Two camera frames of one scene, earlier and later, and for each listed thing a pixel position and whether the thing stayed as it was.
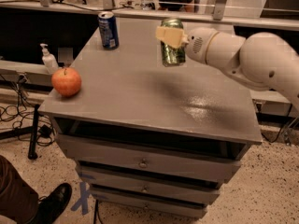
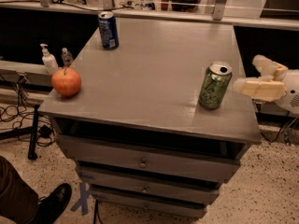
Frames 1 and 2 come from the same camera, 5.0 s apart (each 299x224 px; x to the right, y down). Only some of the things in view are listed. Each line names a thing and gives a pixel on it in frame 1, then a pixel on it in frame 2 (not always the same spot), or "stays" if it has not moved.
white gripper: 196,46 → 291,89
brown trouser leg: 18,201 stays
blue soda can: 109,34 stays
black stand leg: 34,130 stays
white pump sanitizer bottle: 49,60 stays
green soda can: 172,56 → 215,85
